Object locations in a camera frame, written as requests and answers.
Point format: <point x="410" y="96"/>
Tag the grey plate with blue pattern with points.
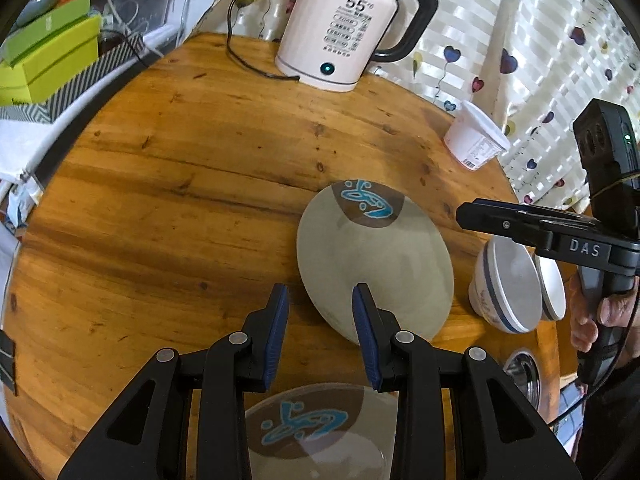
<point x="395" y="265"/>

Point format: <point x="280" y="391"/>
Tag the person's right hand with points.
<point x="585" y="330"/>

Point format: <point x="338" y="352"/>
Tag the white electric kettle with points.
<point x="330" y="30"/>

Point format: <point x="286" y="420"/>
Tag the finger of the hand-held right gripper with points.
<point x="495" y="225"/>
<point x="540" y="212"/>

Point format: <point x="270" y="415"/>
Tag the white plastic tub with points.
<point x="475" y="135"/>

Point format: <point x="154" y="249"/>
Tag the clear plastic container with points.
<point x="150" y="5"/>

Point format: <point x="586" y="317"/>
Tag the large green box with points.
<point x="55" y="75"/>

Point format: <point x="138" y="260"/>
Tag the white bowl with blue rim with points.
<point x="512" y="285"/>

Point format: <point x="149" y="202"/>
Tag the stainless steel bowl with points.
<point x="525" y="380"/>

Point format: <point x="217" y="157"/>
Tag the small green box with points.
<point x="45" y="30"/>

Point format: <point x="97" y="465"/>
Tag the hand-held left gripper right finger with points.
<point x="361" y="325"/>

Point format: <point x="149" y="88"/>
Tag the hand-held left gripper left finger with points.
<point x="277" y="325"/>

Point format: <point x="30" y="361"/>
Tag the black white striped box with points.
<point x="107" y="60"/>

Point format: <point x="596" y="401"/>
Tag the plain white bowl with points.
<point x="550" y="285"/>

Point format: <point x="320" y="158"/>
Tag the white heart print curtain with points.
<point x="530" y="35"/>

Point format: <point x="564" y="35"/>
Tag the grey plate with brown patch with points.
<point x="320" y="460"/>

